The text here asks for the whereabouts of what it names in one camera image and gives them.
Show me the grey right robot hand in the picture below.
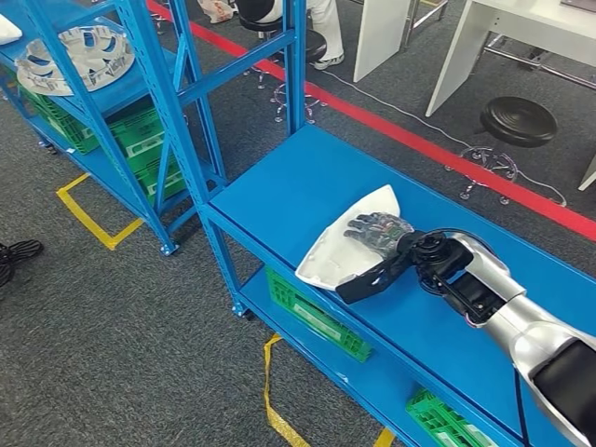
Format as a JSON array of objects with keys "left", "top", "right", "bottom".
[{"left": 334, "top": 211, "right": 416, "bottom": 305}]

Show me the white plastic shell part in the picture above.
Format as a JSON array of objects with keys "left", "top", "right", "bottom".
[{"left": 294, "top": 183, "right": 402, "bottom": 293}]

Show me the blue metal shelf rack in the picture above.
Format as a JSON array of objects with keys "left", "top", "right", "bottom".
[
  {"left": 115, "top": 0, "right": 596, "bottom": 447},
  {"left": 0, "top": 0, "right": 229, "bottom": 257}
]

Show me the small white plastic part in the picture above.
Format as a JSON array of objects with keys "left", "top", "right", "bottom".
[{"left": 0, "top": 13, "right": 24, "bottom": 47}]

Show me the red barrier belt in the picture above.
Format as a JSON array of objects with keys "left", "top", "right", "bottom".
[{"left": 147, "top": 0, "right": 596, "bottom": 243}]

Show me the green plastic crate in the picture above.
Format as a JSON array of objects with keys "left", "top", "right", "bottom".
[
  {"left": 405, "top": 388, "right": 499, "bottom": 447},
  {"left": 108, "top": 105, "right": 189, "bottom": 205},
  {"left": 17, "top": 86, "right": 101, "bottom": 156},
  {"left": 265, "top": 266, "right": 375, "bottom": 364}
]

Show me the white desk panel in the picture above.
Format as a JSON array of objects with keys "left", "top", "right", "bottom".
[{"left": 352, "top": 0, "right": 416, "bottom": 85}]

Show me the yellow floor tape outline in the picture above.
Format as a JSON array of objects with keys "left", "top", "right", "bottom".
[
  {"left": 56, "top": 172, "right": 146, "bottom": 252},
  {"left": 263, "top": 332, "right": 398, "bottom": 447}
]

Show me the white plastic bag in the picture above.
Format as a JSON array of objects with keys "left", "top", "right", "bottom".
[{"left": 197, "top": 0, "right": 237, "bottom": 24}]

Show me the grey wheel cover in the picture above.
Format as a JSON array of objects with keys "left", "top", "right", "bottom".
[{"left": 15, "top": 24, "right": 137, "bottom": 98}]

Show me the black ribbed caster base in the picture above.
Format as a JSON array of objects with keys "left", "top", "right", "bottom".
[{"left": 0, "top": 238, "right": 45, "bottom": 305}]

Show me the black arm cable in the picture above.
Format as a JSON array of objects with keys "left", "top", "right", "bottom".
[{"left": 512, "top": 370, "right": 533, "bottom": 447}]

